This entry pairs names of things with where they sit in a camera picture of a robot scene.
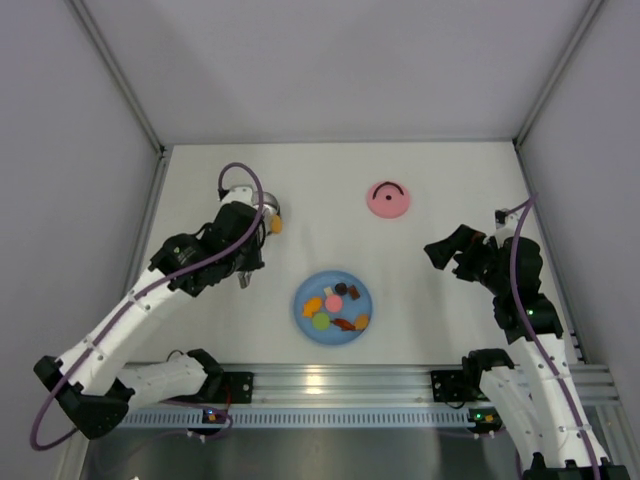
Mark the tan round cracker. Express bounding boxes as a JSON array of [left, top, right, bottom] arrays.
[[270, 215, 283, 235]]

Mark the brown square chocolate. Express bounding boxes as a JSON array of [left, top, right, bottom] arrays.
[[348, 285, 361, 300]]

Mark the orange fish cookie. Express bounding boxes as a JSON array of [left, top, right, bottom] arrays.
[[302, 296, 324, 319]]

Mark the pink sandwich cookie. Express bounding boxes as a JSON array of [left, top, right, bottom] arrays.
[[324, 294, 344, 313]]

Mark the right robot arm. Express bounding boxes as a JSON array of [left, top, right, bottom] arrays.
[[424, 225, 630, 479]]

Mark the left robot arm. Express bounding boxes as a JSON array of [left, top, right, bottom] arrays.
[[34, 185, 279, 439]]

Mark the pink round lid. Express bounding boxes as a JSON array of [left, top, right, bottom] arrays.
[[365, 180, 411, 219]]

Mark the yellow swirl cookie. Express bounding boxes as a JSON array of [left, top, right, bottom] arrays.
[[354, 314, 369, 331]]

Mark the red chicken wing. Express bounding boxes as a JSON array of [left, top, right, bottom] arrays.
[[331, 318, 357, 331]]

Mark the green sandwich cookie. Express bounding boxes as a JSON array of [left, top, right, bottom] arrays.
[[311, 312, 331, 331]]

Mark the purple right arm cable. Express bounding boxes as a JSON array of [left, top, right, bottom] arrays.
[[499, 193, 604, 480]]

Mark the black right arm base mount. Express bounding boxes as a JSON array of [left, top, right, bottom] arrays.
[[430, 369, 486, 406]]

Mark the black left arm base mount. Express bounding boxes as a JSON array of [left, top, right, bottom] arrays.
[[164, 371, 255, 405]]

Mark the aluminium frame rail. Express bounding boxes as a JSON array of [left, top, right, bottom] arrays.
[[74, 363, 621, 407]]

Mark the white slotted cable duct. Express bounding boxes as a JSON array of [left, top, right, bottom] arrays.
[[118, 407, 475, 430]]

